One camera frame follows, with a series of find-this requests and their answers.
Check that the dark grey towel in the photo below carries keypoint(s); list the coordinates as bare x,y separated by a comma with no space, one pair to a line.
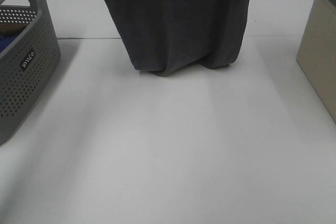
162,36

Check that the brown cloth in basket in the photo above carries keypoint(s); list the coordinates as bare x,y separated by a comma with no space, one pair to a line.
11,29

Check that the beige fabric storage box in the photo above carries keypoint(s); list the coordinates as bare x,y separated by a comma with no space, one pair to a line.
316,54

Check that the blue cloth in basket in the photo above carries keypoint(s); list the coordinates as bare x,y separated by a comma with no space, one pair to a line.
6,40

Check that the grey perforated plastic basket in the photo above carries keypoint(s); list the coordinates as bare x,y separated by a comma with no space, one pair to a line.
27,64

